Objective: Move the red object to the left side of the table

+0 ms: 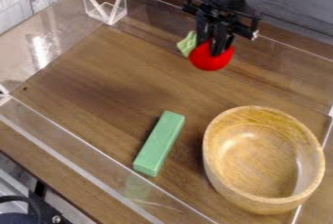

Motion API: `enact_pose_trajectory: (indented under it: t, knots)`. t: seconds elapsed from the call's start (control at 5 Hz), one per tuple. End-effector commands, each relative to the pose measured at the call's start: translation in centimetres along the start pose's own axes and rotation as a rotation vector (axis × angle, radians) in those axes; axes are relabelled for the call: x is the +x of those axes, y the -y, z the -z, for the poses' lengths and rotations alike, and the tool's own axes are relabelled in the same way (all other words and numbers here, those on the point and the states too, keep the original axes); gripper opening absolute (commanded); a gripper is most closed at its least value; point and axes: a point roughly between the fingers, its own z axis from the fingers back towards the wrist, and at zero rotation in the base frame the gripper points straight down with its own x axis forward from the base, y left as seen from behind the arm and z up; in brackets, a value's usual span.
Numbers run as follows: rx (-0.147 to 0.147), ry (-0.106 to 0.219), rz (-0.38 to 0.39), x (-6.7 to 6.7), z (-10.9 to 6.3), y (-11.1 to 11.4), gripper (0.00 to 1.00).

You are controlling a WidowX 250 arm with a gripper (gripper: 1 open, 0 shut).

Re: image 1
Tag black cable and equipment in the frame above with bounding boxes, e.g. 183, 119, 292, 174
0, 193, 73, 224

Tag wooden bowl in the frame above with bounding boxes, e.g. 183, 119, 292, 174
202, 105, 325, 215

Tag red plush tomato toy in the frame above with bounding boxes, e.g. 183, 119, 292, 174
176, 30, 235, 71

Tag clear acrylic corner bracket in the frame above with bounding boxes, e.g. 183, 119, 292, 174
83, 0, 127, 25

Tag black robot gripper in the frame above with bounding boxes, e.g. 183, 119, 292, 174
181, 0, 262, 56

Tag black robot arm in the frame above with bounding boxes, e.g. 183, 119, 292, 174
181, 0, 262, 57

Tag clear acrylic barrier wall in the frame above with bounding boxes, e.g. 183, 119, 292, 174
0, 0, 333, 224

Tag green rectangular block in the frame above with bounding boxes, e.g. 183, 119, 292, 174
132, 111, 184, 177

